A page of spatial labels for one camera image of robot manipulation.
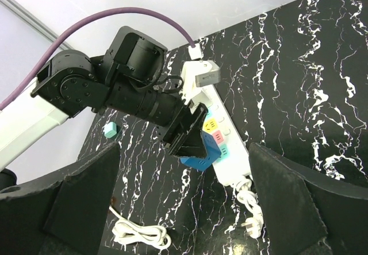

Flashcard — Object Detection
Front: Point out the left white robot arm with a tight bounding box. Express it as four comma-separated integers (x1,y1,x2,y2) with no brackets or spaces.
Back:
1,26,208,168

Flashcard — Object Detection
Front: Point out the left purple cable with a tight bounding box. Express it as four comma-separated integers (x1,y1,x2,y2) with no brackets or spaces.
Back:
0,7,201,111

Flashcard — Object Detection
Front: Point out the blue cube socket adapter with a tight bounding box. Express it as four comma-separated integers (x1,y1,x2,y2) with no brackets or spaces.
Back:
179,131,221,171

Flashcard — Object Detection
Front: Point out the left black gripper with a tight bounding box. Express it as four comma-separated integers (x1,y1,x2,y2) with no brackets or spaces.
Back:
31,26,208,158

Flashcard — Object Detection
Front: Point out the teal cube adapter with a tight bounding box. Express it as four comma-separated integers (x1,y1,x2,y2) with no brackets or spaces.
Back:
103,122,118,138

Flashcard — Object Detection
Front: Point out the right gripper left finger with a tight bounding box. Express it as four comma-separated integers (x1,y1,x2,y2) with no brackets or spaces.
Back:
1,143,120,254

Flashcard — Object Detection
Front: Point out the white coiled cable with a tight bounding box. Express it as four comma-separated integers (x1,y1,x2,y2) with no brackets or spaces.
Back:
109,206,173,250

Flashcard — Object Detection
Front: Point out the white power strip plug cord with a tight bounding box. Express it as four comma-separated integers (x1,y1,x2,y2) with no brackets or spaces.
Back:
234,179,267,238

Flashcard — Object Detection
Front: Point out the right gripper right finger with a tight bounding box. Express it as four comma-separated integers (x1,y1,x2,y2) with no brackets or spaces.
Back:
249,143,367,254

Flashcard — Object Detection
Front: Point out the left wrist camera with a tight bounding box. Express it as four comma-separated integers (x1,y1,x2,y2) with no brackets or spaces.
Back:
181,60,221,103

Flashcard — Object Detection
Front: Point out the white multicolour power strip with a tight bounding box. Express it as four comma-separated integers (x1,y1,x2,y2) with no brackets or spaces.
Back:
185,84,252,191

